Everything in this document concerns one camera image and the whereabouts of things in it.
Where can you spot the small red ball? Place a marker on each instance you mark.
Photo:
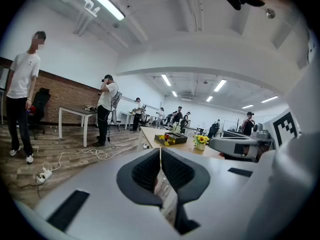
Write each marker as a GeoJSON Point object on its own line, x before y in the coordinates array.
{"type": "Point", "coordinates": [167, 136]}

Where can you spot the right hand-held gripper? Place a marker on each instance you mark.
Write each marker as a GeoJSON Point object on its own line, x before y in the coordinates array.
{"type": "Point", "coordinates": [270, 130]}

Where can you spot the white table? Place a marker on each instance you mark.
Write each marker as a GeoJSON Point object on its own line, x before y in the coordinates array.
{"type": "Point", "coordinates": [75, 110]}

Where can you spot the sunflower bouquet in vase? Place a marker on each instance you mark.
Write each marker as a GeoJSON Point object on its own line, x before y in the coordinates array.
{"type": "Point", "coordinates": [201, 140]}

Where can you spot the group of ceiling light tubes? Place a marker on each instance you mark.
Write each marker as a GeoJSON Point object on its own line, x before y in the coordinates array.
{"type": "Point", "coordinates": [166, 80]}

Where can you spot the long ceiling lamp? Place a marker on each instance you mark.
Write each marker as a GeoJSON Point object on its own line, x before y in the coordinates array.
{"type": "Point", "coordinates": [103, 0]}

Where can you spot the black box with yellow drawer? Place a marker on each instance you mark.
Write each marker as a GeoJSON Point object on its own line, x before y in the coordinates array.
{"type": "Point", "coordinates": [175, 138]}

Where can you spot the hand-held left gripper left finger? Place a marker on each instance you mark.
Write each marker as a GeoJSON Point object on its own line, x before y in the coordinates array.
{"type": "Point", "coordinates": [140, 176]}

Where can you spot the grey backpack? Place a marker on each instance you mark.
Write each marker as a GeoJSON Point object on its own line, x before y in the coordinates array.
{"type": "Point", "coordinates": [116, 99]}

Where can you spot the green drink bottle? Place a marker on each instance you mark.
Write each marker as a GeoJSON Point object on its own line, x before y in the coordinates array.
{"type": "Point", "coordinates": [174, 127]}

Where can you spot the white desk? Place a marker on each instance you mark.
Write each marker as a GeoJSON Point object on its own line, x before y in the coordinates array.
{"type": "Point", "coordinates": [126, 115]}

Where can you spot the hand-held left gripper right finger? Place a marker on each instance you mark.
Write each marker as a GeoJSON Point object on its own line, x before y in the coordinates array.
{"type": "Point", "coordinates": [185, 176]}

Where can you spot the white spray bottle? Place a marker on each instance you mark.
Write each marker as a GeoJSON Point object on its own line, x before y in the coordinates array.
{"type": "Point", "coordinates": [178, 129]}

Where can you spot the white power strip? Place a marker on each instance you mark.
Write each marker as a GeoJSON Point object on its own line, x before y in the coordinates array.
{"type": "Point", "coordinates": [145, 146]}
{"type": "Point", "coordinates": [45, 176]}

